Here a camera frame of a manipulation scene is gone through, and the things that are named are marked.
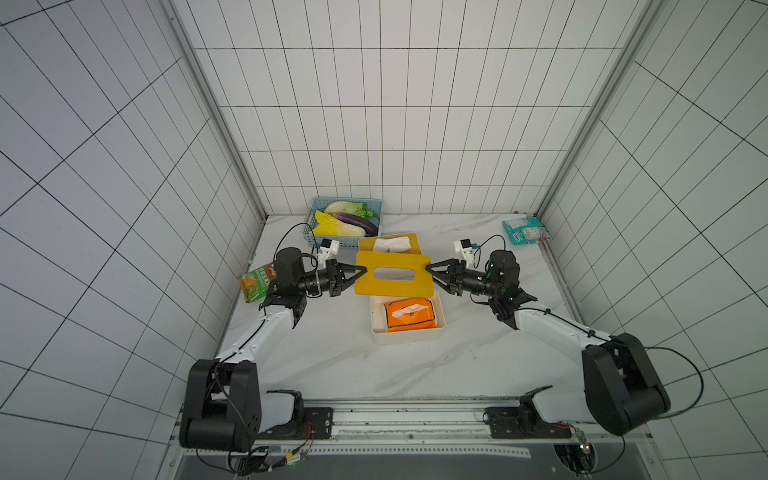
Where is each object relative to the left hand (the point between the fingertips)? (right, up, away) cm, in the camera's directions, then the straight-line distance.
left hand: (362, 275), depth 75 cm
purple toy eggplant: (0, +13, +35) cm, 37 cm away
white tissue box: (+4, -18, +15) cm, 24 cm away
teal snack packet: (+59, +13, +35) cm, 70 cm away
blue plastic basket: (-9, +8, +31) cm, 33 cm away
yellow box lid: (0, +8, +22) cm, 24 cm away
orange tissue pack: (+13, -12, +8) cm, 19 cm away
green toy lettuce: (-7, +21, +37) cm, 43 cm away
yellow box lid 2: (+15, -3, +2) cm, 16 cm away
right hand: (+14, 0, +1) cm, 14 cm away
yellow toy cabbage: (-14, +14, +30) cm, 36 cm away
